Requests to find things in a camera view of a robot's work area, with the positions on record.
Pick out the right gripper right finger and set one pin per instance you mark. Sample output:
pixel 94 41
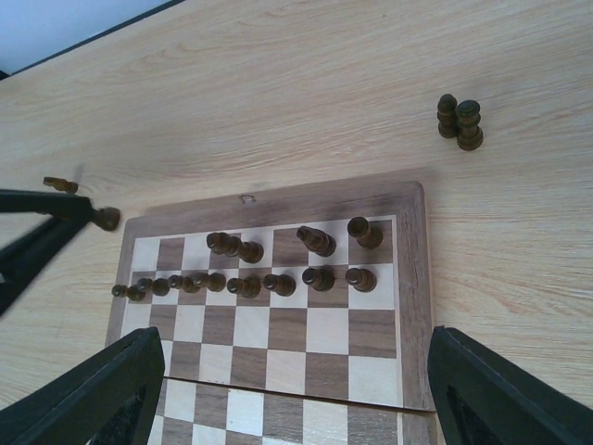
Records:
pixel 482 398

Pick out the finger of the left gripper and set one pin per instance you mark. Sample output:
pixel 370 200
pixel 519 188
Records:
pixel 25 258
pixel 51 203

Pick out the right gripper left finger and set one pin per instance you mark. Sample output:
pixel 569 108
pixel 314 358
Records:
pixel 111 398

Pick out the dark chess piece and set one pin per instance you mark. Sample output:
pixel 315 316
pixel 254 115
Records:
pixel 61 184
pixel 447 117
pixel 247 288
pixel 108 218
pixel 184 283
pixel 215 282
pixel 316 241
pixel 283 285
pixel 361 279
pixel 232 246
pixel 132 293
pixel 159 287
pixel 319 279
pixel 470 135
pixel 367 236

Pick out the wooden chess board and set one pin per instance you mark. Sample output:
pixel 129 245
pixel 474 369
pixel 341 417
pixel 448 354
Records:
pixel 335 367

